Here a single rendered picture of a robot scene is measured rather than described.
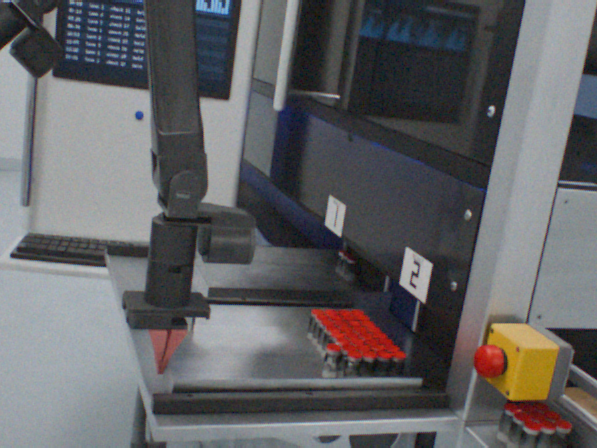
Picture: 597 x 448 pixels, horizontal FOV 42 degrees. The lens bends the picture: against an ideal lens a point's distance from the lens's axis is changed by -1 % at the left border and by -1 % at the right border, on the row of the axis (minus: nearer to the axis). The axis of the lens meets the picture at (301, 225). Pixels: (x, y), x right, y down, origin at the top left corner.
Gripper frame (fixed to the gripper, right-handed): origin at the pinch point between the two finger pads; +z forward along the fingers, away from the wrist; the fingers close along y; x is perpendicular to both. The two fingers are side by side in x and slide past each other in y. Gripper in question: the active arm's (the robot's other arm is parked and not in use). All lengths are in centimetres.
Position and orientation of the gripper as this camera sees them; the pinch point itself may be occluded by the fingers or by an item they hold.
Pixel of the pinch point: (159, 366)
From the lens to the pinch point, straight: 102.7
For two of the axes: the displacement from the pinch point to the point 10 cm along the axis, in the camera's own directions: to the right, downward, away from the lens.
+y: 9.4, 0.5, 3.5
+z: -1.4, 9.6, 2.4
